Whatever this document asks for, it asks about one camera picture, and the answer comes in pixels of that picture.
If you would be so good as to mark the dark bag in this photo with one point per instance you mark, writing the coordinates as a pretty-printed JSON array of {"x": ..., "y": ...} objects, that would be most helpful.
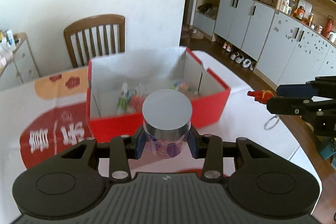
[{"x": 207, "y": 8}]

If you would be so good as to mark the black white slippers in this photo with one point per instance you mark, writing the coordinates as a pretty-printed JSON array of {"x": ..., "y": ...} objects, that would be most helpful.
[{"x": 248, "y": 64}]

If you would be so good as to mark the multicolour small toy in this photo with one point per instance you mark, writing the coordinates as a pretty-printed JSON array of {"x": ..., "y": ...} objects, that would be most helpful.
[{"x": 182, "y": 87}]

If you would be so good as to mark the teal plastic object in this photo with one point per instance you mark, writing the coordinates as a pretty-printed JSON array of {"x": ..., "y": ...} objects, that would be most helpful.
[{"x": 328, "y": 150}]

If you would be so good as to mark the white drawer cabinet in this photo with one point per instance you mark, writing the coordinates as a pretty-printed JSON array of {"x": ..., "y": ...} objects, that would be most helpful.
[{"x": 23, "y": 64}]

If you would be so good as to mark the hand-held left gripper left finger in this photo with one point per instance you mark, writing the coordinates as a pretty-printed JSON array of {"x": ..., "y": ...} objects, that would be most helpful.
[{"x": 138, "y": 148}]

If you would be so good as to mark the white blue small carton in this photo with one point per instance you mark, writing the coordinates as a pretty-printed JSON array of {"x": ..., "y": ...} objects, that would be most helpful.
[{"x": 10, "y": 36}]

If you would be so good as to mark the printed white tablecloth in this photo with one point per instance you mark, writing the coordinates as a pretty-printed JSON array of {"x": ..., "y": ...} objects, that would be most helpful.
[{"x": 244, "y": 129}]

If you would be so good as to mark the white sneakers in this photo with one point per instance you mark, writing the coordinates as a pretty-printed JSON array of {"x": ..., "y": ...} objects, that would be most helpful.
[{"x": 237, "y": 57}]

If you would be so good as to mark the wooden chair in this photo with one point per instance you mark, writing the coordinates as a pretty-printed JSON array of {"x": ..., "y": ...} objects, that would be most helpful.
[{"x": 92, "y": 22}]

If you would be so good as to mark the row of shelf bottles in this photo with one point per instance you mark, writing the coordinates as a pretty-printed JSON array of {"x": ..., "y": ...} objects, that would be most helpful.
[{"x": 287, "y": 6}]

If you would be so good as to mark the red cardboard box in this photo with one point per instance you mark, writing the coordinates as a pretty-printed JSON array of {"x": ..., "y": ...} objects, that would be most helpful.
[{"x": 210, "y": 108}]

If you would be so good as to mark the grey wooden cabinet wall unit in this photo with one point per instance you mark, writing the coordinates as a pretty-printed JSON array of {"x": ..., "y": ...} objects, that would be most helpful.
[{"x": 244, "y": 22}]

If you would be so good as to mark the clear jar silver lid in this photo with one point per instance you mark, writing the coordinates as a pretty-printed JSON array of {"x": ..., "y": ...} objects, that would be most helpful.
[{"x": 166, "y": 108}]

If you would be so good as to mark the pink sneakers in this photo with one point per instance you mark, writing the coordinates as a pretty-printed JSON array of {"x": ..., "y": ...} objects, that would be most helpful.
[{"x": 227, "y": 47}]

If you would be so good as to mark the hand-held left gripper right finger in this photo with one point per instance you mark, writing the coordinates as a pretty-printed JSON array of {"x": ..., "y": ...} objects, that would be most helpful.
[{"x": 194, "y": 144}]

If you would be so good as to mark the clear plastic bag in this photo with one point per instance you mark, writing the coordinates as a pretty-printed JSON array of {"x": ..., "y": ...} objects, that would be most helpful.
[{"x": 4, "y": 53}]

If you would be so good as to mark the patterned door mat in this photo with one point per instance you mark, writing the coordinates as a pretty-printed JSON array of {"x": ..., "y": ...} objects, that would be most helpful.
[{"x": 186, "y": 32}]

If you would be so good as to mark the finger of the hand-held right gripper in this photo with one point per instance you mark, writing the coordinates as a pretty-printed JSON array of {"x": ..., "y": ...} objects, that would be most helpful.
[
  {"x": 294, "y": 90},
  {"x": 286, "y": 106}
]

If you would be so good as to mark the green white toy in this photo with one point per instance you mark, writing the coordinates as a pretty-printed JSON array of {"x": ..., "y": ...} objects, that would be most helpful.
[{"x": 122, "y": 102}]

